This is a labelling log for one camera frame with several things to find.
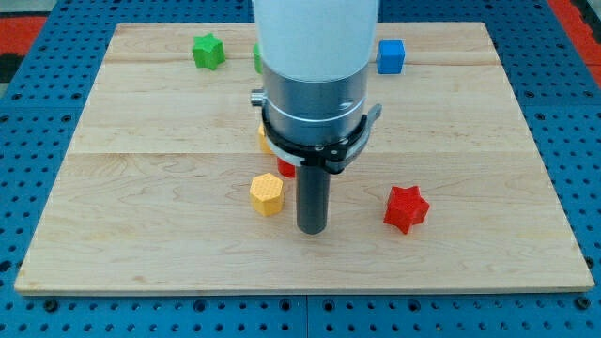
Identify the red block behind tool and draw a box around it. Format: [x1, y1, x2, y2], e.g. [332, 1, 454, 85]
[276, 158, 296, 178]

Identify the yellow hexagon block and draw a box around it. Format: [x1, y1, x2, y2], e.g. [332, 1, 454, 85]
[250, 173, 284, 216]

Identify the black clamp ring with lever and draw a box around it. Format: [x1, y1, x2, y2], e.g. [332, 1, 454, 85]
[260, 103, 383, 176]

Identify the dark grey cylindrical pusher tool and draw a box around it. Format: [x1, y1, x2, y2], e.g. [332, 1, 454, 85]
[296, 166, 331, 235]

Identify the yellow block behind arm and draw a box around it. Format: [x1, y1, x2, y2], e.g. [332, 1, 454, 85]
[257, 124, 273, 154]

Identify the red star block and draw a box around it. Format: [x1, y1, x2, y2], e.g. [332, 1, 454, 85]
[383, 186, 430, 235]

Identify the green block behind arm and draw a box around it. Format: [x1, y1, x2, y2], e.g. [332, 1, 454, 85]
[253, 43, 262, 74]

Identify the blue cube block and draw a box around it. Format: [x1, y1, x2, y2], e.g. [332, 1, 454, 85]
[376, 39, 406, 74]

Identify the green star block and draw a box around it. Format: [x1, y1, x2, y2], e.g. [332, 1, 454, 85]
[192, 33, 225, 70]

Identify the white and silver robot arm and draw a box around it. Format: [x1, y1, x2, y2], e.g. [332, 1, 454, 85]
[253, 0, 379, 146]

